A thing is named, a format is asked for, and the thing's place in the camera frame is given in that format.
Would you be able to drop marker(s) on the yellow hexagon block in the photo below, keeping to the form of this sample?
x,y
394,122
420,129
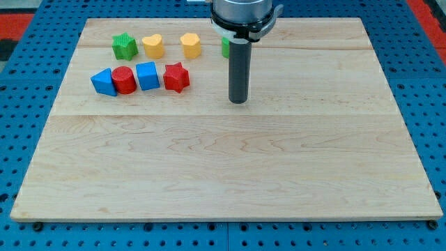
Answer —
x,y
191,45

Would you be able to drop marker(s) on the blue triangle block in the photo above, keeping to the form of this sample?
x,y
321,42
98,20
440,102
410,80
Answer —
x,y
102,83

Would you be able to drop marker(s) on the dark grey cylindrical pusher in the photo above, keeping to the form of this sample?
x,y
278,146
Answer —
x,y
239,68

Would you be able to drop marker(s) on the red star block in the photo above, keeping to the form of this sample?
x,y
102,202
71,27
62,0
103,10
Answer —
x,y
176,77

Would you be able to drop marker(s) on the light wooden board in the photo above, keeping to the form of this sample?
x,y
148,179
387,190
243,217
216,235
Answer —
x,y
320,138

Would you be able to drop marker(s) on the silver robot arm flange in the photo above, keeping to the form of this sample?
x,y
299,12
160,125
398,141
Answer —
x,y
244,21

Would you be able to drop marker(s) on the green star block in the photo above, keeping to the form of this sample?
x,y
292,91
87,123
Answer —
x,y
124,47

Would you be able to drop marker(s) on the yellow heart block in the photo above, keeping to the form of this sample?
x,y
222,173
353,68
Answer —
x,y
153,46

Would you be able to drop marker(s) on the red cylinder block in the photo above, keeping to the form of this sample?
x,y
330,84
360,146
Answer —
x,y
123,80

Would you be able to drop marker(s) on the blue cube block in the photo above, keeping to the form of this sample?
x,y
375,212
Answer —
x,y
147,76

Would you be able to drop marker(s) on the green block behind pusher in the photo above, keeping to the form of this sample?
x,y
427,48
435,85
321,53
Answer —
x,y
225,45

